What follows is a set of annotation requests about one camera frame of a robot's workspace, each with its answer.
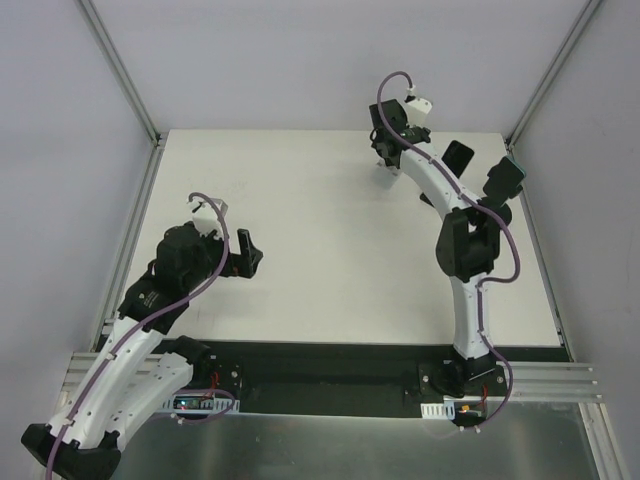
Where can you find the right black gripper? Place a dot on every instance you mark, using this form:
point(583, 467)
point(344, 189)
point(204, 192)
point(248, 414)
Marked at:
point(382, 148)

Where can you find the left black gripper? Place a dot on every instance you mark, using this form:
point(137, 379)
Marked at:
point(245, 254)

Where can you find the silver phone stand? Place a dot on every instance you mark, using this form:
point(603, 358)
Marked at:
point(386, 176)

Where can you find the black round phone stand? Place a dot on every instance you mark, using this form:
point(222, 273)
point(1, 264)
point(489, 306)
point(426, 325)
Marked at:
point(500, 205)

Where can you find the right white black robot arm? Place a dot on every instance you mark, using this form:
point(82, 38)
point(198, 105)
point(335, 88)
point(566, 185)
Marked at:
point(469, 240)

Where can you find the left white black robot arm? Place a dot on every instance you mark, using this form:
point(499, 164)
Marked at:
point(86, 438)

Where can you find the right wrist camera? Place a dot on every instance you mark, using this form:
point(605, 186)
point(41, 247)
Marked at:
point(417, 108)

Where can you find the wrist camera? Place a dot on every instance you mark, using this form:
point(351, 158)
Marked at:
point(205, 219)
point(417, 108)

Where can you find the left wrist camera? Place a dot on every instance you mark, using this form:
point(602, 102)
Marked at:
point(205, 219)

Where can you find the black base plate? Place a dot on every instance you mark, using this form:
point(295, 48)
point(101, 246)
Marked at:
point(345, 380)

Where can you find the left white cable duct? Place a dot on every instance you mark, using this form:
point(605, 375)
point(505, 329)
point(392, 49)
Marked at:
point(198, 405)

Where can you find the white cable duct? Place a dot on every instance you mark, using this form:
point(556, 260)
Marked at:
point(438, 411)
point(198, 405)

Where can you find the right aluminium frame post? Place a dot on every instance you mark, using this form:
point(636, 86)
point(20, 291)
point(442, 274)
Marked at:
point(569, 43)

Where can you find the aluminium frame post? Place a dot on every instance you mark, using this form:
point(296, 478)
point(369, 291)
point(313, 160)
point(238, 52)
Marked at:
point(569, 43)
point(118, 69)

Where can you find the right white cable duct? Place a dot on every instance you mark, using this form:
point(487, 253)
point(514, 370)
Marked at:
point(438, 411)

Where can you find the aluminium rail right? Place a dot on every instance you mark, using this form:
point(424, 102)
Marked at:
point(556, 382)

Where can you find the left aluminium frame post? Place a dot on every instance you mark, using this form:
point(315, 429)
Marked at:
point(118, 69)

